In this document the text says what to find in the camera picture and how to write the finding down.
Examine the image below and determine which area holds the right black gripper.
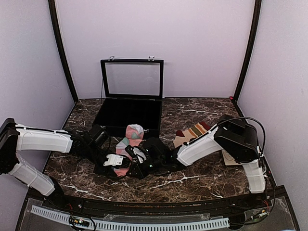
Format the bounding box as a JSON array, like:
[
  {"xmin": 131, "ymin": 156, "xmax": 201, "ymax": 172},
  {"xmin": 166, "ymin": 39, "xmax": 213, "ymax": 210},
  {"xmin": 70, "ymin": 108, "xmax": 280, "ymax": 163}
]
[{"xmin": 126, "ymin": 157, "xmax": 164, "ymax": 180}]

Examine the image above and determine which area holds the pink patterned sock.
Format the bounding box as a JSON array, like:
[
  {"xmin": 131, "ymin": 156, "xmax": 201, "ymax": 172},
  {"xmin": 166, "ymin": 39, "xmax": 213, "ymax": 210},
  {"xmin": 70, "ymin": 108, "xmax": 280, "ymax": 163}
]
[{"xmin": 113, "ymin": 124, "xmax": 144, "ymax": 178}]

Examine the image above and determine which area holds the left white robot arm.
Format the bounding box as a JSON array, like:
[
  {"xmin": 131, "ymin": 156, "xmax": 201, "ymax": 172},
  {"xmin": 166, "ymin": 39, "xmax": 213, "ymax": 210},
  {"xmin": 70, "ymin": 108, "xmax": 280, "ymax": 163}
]
[{"xmin": 0, "ymin": 118, "xmax": 124, "ymax": 210}]

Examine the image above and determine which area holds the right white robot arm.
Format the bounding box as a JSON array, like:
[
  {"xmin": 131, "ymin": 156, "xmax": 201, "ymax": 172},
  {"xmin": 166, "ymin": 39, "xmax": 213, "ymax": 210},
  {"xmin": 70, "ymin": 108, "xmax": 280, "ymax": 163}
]
[{"xmin": 125, "ymin": 115, "xmax": 266, "ymax": 209}]

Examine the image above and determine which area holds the striped beige sock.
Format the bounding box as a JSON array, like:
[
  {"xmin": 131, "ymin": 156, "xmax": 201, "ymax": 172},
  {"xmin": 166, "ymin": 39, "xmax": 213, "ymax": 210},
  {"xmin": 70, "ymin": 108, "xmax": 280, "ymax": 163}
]
[{"xmin": 173, "ymin": 121, "xmax": 211, "ymax": 148}]

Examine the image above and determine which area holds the black display case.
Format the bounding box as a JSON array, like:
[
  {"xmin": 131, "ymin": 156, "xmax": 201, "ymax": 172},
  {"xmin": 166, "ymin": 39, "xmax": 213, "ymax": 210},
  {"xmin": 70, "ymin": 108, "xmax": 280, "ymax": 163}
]
[{"xmin": 93, "ymin": 57, "xmax": 164, "ymax": 139}]

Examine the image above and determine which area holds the floral square coaster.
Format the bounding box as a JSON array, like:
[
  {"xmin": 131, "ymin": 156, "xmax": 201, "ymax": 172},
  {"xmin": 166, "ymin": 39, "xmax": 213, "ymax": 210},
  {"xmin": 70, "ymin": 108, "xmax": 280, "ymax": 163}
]
[{"xmin": 222, "ymin": 150, "xmax": 238, "ymax": 166}]

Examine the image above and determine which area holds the left green circuit board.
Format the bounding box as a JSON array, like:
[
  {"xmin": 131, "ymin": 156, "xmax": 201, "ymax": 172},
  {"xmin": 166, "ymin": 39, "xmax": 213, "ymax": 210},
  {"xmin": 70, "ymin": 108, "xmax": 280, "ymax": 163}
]
[{"xmin": 69, "ymin": 216, "xmax": 90, "ymax": 228}]

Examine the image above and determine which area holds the right circuit board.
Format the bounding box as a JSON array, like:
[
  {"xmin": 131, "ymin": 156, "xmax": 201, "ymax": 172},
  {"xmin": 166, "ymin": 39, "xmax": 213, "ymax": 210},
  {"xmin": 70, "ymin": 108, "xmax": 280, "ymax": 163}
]
[{"xmin": 250, "ymin": 209, "xmax": 270, "ymax": 220}]

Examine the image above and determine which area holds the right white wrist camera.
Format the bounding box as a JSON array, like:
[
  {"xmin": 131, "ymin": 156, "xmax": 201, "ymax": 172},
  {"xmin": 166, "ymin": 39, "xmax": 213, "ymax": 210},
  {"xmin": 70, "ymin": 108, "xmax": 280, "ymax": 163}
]
[{"xmin": 132, "ymin": 146, "xmax": 147, "ymax": 164}]

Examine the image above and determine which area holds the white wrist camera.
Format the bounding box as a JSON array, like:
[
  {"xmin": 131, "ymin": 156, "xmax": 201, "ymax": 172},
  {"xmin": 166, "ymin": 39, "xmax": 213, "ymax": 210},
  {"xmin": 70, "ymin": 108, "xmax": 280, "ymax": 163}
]
[
  {"xmin": 132, "ymin": 146, "xmax": 147, "ymax": 164},
  {"xmin": 103, "ymin": 154, "xmax": 124, "ymax": 167}
]

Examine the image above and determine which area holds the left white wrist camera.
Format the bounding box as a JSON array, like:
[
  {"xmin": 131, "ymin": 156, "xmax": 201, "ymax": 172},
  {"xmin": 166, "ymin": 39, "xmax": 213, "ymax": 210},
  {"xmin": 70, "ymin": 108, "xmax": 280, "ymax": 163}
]
[{"xmin": 103, "ymin": 154, "xmax": 124, "ymax": 167}]

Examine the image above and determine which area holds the white slotted cable duct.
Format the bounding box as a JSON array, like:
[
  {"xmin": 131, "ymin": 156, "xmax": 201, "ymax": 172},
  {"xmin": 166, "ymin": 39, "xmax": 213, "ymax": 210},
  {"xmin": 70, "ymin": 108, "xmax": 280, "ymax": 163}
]
[{"xmin": 30, "ymin": 205, "xmax": 230, "ymax": 231}]

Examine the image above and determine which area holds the black front rail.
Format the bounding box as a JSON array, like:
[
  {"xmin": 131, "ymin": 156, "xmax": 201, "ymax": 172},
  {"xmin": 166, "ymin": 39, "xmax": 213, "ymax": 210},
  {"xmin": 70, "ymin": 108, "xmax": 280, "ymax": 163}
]
[{"xmin": 22, "ymin": 186, "xmax": 290, "ymax": 217}]

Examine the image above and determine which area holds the left black frame post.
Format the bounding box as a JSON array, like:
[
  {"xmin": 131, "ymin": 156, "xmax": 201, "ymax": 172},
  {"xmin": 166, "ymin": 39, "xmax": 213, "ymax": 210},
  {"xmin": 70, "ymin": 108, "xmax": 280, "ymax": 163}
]
[{"xmin": 48, "ymin": 0, "xmax": 79, "ymax": 103}]

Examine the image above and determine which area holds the black frame post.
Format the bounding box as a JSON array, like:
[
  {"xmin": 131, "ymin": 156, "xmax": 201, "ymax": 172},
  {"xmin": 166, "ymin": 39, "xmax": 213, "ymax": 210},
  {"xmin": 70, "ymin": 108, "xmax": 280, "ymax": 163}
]
[
  {"xmin": 48, "ymin": 0, "xmax": 79, "ymax": 103},
  {"xmin": 232, "ymin": 0, "xmax": 262, "ymax": 104}
]

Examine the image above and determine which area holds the right black frame post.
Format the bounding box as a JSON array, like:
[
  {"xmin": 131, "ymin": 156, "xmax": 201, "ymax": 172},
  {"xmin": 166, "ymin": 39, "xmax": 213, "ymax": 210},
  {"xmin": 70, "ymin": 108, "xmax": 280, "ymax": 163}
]
[{"xmin": 232, "ymin": 0, "xmax": 262, "ymax": 104}]

